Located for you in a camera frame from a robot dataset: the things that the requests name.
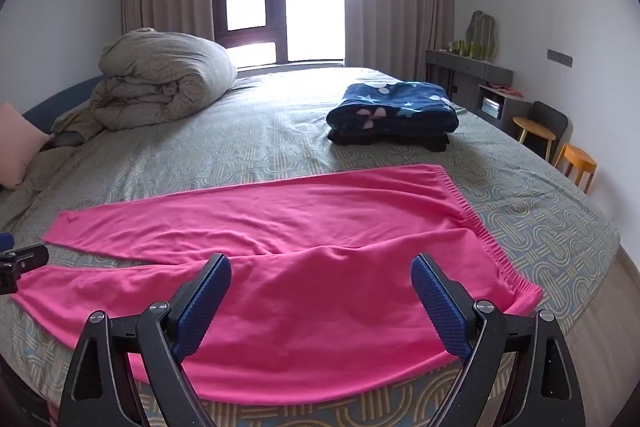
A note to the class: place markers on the green bottle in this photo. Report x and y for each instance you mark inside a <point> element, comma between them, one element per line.
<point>466,48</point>
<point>482,51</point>

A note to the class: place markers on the patterned blue bedspread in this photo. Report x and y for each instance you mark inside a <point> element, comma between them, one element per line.
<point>250,142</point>

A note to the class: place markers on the pink cloth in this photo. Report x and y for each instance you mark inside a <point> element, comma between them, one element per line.
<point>505,89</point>

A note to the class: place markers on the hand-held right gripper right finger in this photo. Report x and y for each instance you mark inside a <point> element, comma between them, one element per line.
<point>440,307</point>

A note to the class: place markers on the wavy-edged table mirror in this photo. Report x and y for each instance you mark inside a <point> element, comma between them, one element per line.
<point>481,29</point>

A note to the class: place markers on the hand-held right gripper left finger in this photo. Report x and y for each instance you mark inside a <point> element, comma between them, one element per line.
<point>200,307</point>

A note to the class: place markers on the round wooden stool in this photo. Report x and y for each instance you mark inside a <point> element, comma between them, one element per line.
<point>575,154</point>
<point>535,126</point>

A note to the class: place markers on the folded black garment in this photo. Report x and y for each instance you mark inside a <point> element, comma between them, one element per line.
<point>400,140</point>

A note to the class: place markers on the patterned pillow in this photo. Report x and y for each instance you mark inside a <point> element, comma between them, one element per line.
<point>165,72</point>

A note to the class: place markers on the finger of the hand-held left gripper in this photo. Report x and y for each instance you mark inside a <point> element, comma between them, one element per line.
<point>25,258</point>

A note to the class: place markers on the grey dresser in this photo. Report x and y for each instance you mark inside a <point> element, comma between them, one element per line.
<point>465,72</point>

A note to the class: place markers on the folded navy star-printed blanket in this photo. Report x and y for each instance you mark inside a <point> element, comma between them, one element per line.
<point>395,107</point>

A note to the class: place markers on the blue headboard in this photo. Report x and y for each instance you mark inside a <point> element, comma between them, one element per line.
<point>65,97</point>

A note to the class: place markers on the pink pants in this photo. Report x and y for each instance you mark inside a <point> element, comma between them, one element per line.
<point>310,297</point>

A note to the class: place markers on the pink pillow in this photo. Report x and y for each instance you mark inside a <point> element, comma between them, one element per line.
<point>17,147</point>

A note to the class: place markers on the grey wall switch panel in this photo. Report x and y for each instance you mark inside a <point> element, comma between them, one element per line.
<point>560,58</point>

